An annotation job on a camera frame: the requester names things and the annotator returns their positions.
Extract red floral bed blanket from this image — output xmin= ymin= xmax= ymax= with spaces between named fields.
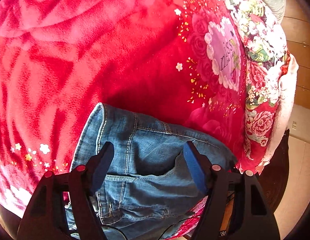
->
xmin=0 ymin=0 xmax=245 ymax=216

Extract folded floral quilt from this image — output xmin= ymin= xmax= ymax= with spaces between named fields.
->
xmin=223 ymin=0 xmax=299 ymax=173

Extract blue denim jeans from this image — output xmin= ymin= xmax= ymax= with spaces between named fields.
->
xmin=71 ymin=103 xmax=236 ymax=239

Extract wall light switch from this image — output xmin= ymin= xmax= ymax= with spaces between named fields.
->
xmin=292 ymin=121 xmax=297 ymax=130

